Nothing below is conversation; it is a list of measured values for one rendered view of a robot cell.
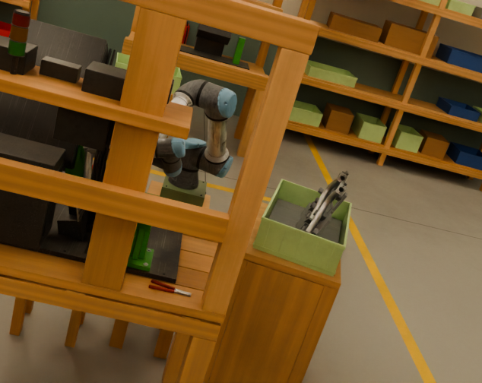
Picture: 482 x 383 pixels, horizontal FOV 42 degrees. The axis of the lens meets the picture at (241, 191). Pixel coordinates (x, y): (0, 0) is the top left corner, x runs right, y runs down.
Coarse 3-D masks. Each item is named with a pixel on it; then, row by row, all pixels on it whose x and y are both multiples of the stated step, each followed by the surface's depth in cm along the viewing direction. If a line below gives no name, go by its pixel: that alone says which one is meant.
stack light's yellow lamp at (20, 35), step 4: (12, 28) 187; (16, 28) 186; (20, 28) 187; (28, 28) 190; (12, 32) 187; (16, 32) 187; (20, 32) 187; (24, 32) 188; (12, 36) 187; (16, 36) 187; (20, 36) 187; (24, 36) 188; (12, 40) 188; (16, 40) 188; (20, 40) 188; (24, 40) 189
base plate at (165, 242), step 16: (64, 208) 260; (48, 240) 234; (64, 240) 237; (160, 240) 259; (176, 240) 262; (64, 256) 229; (80, 256) 230; (160, 256) 247; (176, 256) 250; (128, 272) 233; (144, 272) 233; (160, 272) 236; (176, 272) 239
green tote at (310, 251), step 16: (288, 192) 352; (304, 192) 350; (272, 208) 343; (272, 224) 295; (256, 240) 299; (272, 240) 298; (288, 240) 296; (304, 240) 294; (320, 240) 292; (288, 256) 298; (304, 256) 297; (320, 256) 295; (336, 256) 293
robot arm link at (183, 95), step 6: (186, 84) 265; (192, 84) 264; (198, 84) 264; (180, 90) 263; (186, 90) 263; (192, 90) 263; (174, 96) 264; (180, 96) 262; (186, 96) 261; (192, 96) 263; (174, 102) 260; (180, 102) 260; (186, 102) 262; (192, 102) 264
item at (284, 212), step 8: (280, 200) 352; (280, 208) 341; (288, 208) 344; (296, 208) 347; (304, 208) 351; (272, 216) 328; (280, 216) 331; (288, 216) 334; (296, 216) 337; (288, 224) 324; (328, 224) 339; (336, 224) 342; (328, 232) 330; (336, 232) 333; (336, 240) 323
